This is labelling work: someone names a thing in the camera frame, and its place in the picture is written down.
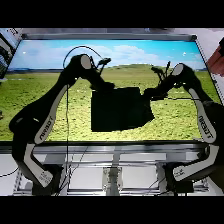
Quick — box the black garment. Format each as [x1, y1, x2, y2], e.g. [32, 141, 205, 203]
[90, 86, 156, 133]

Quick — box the silver frame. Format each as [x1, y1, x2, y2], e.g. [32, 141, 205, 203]
[0, 143, 224, 197]

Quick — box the black cable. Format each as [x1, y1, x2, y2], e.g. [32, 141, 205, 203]
[62, 45, 105, 196]

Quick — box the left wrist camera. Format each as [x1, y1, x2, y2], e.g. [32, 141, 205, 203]
[96, 57, 113, 73]

